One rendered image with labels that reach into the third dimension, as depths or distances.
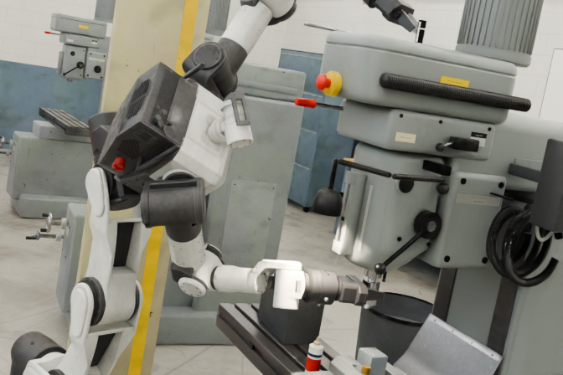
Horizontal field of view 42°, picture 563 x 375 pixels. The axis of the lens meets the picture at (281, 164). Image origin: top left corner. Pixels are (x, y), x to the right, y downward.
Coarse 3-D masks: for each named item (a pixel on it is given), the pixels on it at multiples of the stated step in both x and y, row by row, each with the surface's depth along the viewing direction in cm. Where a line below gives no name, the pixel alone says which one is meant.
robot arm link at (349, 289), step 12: (324, 276) 187; (336, 276) 189; (348, 276) 195; (324, 288) 186; (336, 288) 187; (348, 288) 188; (360, 288) 188; (324, 300) 187; (336, 300) 190; (348, 300) 188; (360, 300) 187
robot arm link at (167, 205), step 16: (160, 192) 175; (176, 192) 175; (192, 192) 175; (160, 208) 173; (176, 208) 173; (192, 208) 173; (160, 224) 175; (176, 224) 176; (192, 224) 179; (176, 240) 182
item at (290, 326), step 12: (264, 300) 239; (300, 300) 223; (264, 312) 238; (276, 312) 230; (288, 312) 222; (300, 312) 224; (312, 312) 225; (276, 324) 229; (288, 324) 223; (300, 324) 224; (312, 324) 226; (276, 336) 228; (288, 336) 224; (300, 336) 225; (312, 336) 227
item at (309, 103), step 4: (296, 100) 184; (300, 100) 184; (304, 100) 185; (308, 100) 185; (312, 100) 186; (296, 104) 185; (300, 104) 184; (304, 104) 185; (308, 104) 185; (312, 104) 186; (316, 104) 186; (320, 104) 187; (324, 104) 188; (328, 104) 189; (312, 108) 187; (328, 108) 189; (332, 108) 189; (336, 108) 190; (340, 108) 190
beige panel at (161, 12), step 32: (128, 0) 321; (160, 0) 328; (192, 0) 334; (128, 32) 324; (160, 32) 331; (192, 32) 337; (128, 64) 327; (160, 256) 352; (160, 288) 356; (128, 352) 355
